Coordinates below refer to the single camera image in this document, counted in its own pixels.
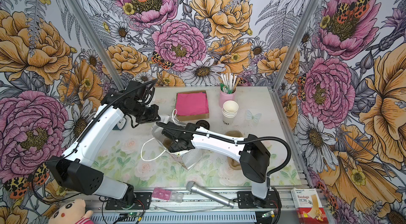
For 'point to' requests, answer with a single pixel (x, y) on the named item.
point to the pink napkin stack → (191, 104)
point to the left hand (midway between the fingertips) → (158, 123)
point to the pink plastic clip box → (167, 195)
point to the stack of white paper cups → (229, 110)
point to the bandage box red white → (308, 206)
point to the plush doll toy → (71, 212)
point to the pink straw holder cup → (227, 92)
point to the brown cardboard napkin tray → (204, 115)
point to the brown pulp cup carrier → (233, 163)
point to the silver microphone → (192, 186)
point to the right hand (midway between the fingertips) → (184, 151)
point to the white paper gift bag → (187, 158)
